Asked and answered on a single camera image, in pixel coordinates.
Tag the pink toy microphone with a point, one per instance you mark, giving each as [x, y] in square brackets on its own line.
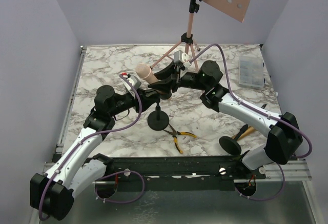
[145, 73]

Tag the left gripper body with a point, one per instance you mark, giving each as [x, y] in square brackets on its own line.
[141, 99]

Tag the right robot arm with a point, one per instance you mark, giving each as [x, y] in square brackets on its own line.
[282, 133]

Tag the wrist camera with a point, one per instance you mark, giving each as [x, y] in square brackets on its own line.
[130, 81]
[181, 59]

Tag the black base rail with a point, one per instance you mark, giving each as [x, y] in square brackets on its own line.
[184, 173]

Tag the black mic stand front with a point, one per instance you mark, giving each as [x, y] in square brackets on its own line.
[230, 144]

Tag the clear plastic parts box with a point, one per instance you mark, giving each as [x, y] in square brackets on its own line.
[251, 72]

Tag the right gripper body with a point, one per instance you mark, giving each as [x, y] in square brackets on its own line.
[176, 78]

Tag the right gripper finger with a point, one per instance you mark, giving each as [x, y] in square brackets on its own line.
[168, 71]
[165, 86]

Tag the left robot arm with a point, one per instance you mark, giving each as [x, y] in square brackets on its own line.
[53, 193]

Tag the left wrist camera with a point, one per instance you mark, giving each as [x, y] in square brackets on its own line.
[130, 81]

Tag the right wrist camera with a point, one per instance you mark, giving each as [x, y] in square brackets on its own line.
[181, 59]

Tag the gold toy microphone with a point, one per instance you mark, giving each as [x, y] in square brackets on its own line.
[249, 131]

